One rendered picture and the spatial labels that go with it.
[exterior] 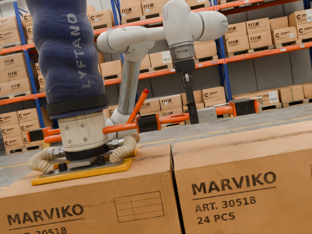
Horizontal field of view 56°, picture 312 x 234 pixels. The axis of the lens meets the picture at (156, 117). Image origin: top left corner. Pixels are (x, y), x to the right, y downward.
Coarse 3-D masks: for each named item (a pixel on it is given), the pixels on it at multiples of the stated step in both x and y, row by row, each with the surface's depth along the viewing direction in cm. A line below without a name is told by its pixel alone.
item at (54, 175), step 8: (104, 160) 103; (128, 160) 104; (64, 168) 103; (72, 168) 105; (80, 168) 103; (88, 168) 101; (96, 168) 100; (104, 168) 99; (112, 168) 98; (120, 168) 98; (128, 168) 98; (40, 176) 101; (48, 176) 101; (56, 176) 100; (64, 176) 99; (72, 176) 99; (80, 176) 99; (88, 176) 99; (32, 184) 100
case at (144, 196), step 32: (160, 160) 104; (0, 192) 100; (32, 192) 94; (64, 192) 93; (96, 192) 92; (128, 192) 92; (160, 192) 91; (0, 224) 95; (32, 224) 95; (64, 224) 94; (96, 224) 94; (128, 224) 93; (160, 224) 92
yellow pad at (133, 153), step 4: (136, 148) 123; (132, 152) 116; (136, 152) 121; (104, 156) 117; (108, 156) 117; (124, 156) 117; (128, 156) 117; (132, 156) 117; (108, 160) 118; (56, 164) 119; (56, 168) 119
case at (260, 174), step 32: (288, 128) 117; (192, 160) 96; (224, 160) 90; (256, 160) 88; (288, 160) 87; (192, 192) 90; (224, 192) 89; (256, 192) 89; (288, 192) 88; (192, 224) 91; (224, 224) 91; (256, 224) 90; (288, 224) 89
